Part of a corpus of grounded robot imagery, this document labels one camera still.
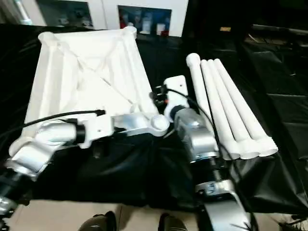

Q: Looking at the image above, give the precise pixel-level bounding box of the white plastic table top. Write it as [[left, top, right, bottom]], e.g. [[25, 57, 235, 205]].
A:
[[8, 26, 170, 157]]

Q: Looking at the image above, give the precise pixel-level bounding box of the black work mat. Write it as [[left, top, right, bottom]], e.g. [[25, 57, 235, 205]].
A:
[[0, 23, 308, 212]]

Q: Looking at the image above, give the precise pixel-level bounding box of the white blue patterned container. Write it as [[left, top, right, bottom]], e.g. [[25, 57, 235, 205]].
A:
[[141, 14, 151, 34]]

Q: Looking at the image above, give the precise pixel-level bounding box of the dark left robot foot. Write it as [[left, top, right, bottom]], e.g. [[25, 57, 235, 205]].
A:
[[79, 211, 116, 231]]

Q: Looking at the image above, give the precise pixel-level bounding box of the white glass door cabinet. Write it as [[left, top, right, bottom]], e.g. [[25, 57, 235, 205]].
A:
[[36, 0, 190, 38]]

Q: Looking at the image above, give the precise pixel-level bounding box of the black right camera cable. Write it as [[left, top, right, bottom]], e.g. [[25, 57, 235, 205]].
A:
[[166, 89, 259, 231]]

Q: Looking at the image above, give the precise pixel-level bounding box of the black camera cable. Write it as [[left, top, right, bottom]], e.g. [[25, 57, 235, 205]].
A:
[[0, 110, 106, 145], [166, 89, 259, 231]]

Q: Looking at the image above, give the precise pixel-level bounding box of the black left camera cable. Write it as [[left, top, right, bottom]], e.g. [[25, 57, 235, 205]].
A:
[[0, 110, 106, 145]]

